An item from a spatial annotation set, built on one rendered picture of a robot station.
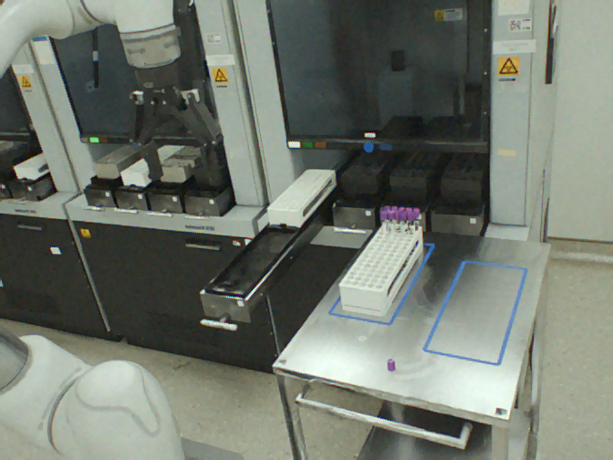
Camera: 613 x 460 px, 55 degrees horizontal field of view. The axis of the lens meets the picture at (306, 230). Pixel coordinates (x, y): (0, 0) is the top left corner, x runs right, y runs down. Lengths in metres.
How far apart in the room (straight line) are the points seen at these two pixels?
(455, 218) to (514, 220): 0.18
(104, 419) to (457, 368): 0.62
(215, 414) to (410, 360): 1.30
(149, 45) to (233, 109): 0.95
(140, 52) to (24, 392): 0.59
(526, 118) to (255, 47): 0.79
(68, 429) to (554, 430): 1.59
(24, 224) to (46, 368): 1.68
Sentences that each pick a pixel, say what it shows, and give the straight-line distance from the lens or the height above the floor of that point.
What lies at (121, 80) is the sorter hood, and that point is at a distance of 2.16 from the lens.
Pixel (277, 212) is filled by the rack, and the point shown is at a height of 0.86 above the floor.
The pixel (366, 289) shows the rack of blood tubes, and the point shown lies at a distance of 1.27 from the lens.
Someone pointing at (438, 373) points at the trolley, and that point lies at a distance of 1.15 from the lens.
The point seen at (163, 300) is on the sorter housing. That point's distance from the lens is 2.43.
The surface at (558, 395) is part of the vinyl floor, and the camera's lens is 2.34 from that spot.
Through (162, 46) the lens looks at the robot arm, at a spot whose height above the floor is 1.44.
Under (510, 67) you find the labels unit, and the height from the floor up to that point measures 1.19.
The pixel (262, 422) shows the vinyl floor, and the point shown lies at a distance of 2.28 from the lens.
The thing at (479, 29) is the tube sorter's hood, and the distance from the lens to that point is 1.61.
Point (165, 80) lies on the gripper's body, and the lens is 1.05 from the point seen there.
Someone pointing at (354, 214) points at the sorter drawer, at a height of 0.78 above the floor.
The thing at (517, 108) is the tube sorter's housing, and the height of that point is 1.08.
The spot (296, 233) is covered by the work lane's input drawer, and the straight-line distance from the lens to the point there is 1.66.
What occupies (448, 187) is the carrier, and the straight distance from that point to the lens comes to 1.76.
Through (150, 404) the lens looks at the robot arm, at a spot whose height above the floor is 0.93.
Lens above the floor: 1.58
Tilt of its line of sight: 27 degrees down
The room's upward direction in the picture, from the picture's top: 9 degrees counter-clockwise
